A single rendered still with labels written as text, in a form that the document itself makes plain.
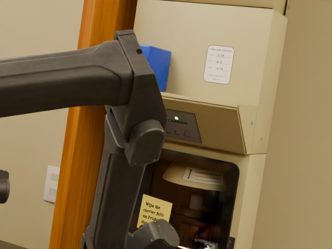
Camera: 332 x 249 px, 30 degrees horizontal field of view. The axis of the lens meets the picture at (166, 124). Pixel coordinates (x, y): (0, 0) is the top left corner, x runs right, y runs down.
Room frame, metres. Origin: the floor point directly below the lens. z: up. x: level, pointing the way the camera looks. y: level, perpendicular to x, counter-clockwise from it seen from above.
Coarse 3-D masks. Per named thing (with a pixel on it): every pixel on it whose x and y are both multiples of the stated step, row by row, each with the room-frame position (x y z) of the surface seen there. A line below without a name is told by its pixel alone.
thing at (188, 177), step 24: (168, 168) 1.32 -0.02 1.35; (192, 168) 1.29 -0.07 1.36; (216, 168) 1.26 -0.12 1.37; (144, 192) 1.35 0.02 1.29; (168, 192) 1.32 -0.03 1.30; (192, 192) 1.29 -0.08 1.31; (216, 192) 1.26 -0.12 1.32; (192, 216) 1.28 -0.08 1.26; (216, 216) 1.26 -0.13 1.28; (192, 240) 1.28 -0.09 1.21; (216, 240) 1.25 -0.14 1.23
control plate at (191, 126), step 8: (168, 112) 1.26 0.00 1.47; (176, 112) 1.25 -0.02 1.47; (184, 112) 1.24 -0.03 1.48; (168, 120) 1.27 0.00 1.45; (176, 120) 1.26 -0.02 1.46; (184, 120) 1.25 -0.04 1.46; (192, 120) 1.24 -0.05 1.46; (168, 128) 1.29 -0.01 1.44; (176, 128) 1.28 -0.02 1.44; (184, 128) 1.27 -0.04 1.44; (192, 128) 1.26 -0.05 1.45; (168, 136) 1.31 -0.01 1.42; (176, 136) 1.30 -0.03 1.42; (184, 136) 1.29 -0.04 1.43; (192, 136) 1.28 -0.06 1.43; (200, 136) 1.27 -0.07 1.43
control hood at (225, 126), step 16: (176, 96) 1.22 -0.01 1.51; (192, 112) 1.23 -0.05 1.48; (208, 112) 1.21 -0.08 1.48; (224, 112) 1.19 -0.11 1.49; (240, 112) 1.18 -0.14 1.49; (256, 112) 1.26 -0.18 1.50; (208, 128) 1.24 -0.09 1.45; (224, 128) 1.22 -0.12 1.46; (240, 128) 1.20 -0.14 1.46; (192, 144) 1.30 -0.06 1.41; (208, 144) 1.27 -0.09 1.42; (224, 144) 1.25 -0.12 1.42; (240, 144) 1.23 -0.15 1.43
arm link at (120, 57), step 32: (128, 32) 0.72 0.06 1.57; (0, 64) 0.65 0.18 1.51; (32, 64) 0.66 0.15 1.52; (64, 64) 0.67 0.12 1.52; (96, 64) 0.68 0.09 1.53; (128, 64) 0.69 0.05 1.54; (0, 96) 0.64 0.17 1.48; (32, 96) 0.66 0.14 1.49; (64, 96) 0.68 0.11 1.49; (96, 96) 0.69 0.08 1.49; (128, 96) 0.70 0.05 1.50; (160, 96) 0.72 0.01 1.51; (128, 128) 0.74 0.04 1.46
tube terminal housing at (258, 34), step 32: (160, 0) 1.38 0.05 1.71; (160, 32) 1.38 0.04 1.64; (192, 32) 1.34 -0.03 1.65; (224, 32) 1.31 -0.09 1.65; (256, 32) 1.28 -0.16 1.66; (192, 64) 1.34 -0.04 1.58; (256, 64) 1.27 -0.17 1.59; (192, 96) 1.33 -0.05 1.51; (224, 96) 1.30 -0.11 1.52; (256, 96) 1.27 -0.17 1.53; (256, 128) 1.28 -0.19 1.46; (224, 160) 1.29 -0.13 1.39; (256, 160) 1.31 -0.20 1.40; (256, 192) 1.34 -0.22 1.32
